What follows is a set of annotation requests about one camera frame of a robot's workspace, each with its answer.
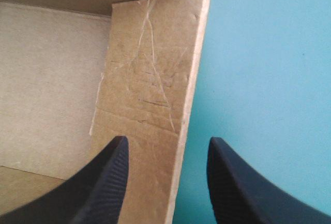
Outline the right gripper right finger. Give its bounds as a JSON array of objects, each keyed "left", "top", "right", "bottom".
[{"left": 206, "top": 137, "right": 331, "bottom": 224}]

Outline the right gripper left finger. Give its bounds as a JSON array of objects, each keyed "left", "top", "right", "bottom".
[{"left": 0, "top": 135, "right": 130, "bottom": 224}]

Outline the brown cardboard box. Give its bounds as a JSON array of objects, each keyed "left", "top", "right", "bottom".
[{"left": 0, "top": 0, "right": 216, "bottom": 224}]

